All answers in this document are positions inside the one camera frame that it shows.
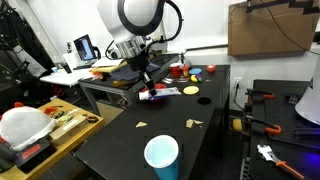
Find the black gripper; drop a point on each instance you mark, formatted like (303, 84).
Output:
(140, 63)

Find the white toothpaste tube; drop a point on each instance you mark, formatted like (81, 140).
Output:
(159, 93)

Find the red plastic bowl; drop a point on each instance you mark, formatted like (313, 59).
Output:
(157, 86)

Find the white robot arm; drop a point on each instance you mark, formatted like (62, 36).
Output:
(129, 22)

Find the silver fork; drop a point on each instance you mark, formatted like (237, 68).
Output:
(169, 81)

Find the blue bin lid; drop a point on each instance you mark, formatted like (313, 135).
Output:
(126, 74)

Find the red plastic cup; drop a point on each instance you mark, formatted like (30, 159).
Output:
(175, 70)

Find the orange sauce bottle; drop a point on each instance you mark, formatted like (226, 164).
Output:
(185, 71)

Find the cream round disc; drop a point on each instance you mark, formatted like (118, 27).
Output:
(190, 90)

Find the grey kettle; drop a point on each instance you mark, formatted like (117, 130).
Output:
(185, 61)

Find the yellow toy banana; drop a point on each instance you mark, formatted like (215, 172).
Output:
(193, 78)

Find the blue plate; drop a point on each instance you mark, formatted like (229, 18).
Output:
(195, 71)

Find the purple toy eggplant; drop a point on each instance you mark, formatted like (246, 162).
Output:
(199, 79)

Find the orange mug with egg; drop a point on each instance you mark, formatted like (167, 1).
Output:
(211, 68)

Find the laptop computer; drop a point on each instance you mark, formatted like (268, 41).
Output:
(88, 53)

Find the blue plastic cup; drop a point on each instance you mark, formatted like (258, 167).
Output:
(161, 153)

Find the white cloth bundle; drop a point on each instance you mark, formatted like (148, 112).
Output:
(22, 126)

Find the cardboard board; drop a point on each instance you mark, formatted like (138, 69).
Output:
(254, 28)

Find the orange handled clamp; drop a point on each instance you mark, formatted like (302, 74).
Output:
(268, 128)

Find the orange handled wrench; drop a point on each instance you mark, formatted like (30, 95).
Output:
(268, 154)

